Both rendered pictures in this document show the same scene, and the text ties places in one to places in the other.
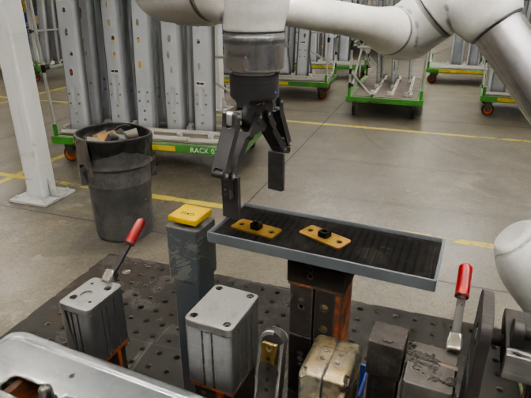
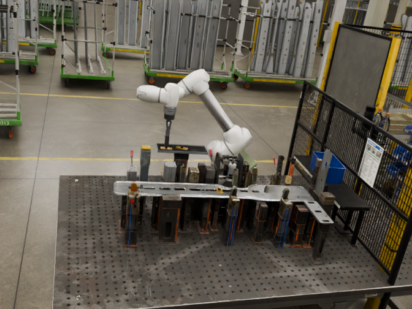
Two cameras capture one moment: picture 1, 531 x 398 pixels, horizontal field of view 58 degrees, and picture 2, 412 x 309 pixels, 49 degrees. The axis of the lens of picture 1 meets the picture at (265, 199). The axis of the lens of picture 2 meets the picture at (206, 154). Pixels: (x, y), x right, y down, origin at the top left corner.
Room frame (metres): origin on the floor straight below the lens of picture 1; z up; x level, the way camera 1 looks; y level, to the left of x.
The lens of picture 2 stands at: (-1.84, 1.62, 2.37)
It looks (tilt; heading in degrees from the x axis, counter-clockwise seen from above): 22 degrees down; 323
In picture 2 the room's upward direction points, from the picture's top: 8 degrees clockwise
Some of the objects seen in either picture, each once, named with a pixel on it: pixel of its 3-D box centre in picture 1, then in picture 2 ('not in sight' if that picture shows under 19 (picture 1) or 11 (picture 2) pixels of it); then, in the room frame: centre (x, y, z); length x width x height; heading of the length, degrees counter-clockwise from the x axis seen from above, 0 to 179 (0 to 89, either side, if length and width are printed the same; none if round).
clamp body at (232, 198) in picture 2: not in sight; (230, 219); (0.12, -0.16, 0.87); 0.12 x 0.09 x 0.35; 156
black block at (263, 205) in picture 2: not in sight; (260, 223); (0.03, -0.35, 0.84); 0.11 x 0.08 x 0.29; 156
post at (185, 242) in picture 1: (197, 317); (143, 176); (0.81, 0.14, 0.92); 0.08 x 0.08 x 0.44; 66
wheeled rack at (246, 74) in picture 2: not in sight; (278, 49); (5.99, -6.09, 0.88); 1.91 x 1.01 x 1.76; 73
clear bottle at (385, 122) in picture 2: not in sight; (384, 127); (-0.15, -1.19, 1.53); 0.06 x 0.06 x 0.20
